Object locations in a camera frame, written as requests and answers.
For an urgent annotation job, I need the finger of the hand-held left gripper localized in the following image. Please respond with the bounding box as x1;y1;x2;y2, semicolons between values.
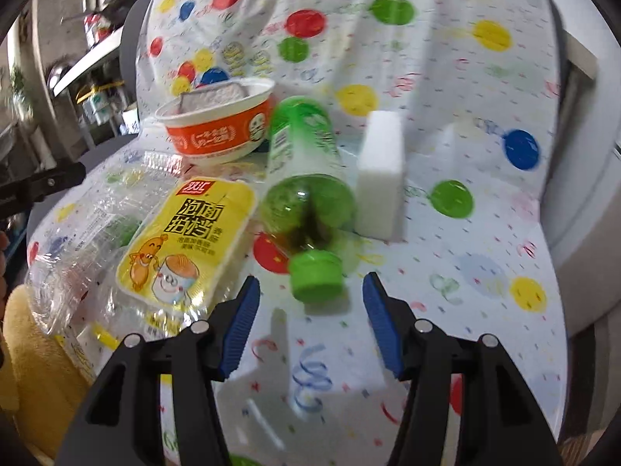
0;161;87;219

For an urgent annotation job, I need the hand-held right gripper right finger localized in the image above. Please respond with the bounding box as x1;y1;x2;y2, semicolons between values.
362;272;564;466

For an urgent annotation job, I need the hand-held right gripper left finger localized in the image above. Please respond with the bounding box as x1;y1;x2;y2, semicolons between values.
58;276;261;466

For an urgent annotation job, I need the large green plastic bottle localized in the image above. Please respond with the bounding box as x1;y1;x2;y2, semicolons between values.
259;96;357;303

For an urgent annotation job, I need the clear plastic clamshell container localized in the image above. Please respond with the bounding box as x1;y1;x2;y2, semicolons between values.
26;151;214;345

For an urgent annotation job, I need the white and green gas meter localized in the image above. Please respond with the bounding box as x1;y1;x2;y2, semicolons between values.
82;90;110;125

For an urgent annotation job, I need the yellow gas pipe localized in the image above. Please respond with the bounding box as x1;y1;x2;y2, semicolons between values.
73;82;122;102

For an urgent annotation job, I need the balloon print plastic chair cover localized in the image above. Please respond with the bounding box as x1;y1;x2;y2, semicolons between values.
26;0;569;466

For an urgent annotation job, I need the round metal lid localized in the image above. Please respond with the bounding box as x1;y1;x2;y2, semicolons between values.
46;56;78;89

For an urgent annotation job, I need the yellow sausage packet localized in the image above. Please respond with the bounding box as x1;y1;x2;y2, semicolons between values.
118;177;257;310

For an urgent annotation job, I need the white kitchen counter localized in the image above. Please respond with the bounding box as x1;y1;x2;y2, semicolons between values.
52;34;122;98

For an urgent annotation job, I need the white sponge block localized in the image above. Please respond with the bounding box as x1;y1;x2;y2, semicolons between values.
354;111;407;242

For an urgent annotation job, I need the dark grey office chair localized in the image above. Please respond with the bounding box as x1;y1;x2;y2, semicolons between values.
26;0;597;466

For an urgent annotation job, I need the orange instant noodle bowl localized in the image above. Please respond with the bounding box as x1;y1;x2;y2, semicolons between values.
155;78;276;166

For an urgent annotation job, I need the yellow fluffy mat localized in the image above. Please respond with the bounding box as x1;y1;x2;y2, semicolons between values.
0;284;98;462

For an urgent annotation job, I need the grey refrigerator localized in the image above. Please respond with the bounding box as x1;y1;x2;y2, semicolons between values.
546;0;621;273

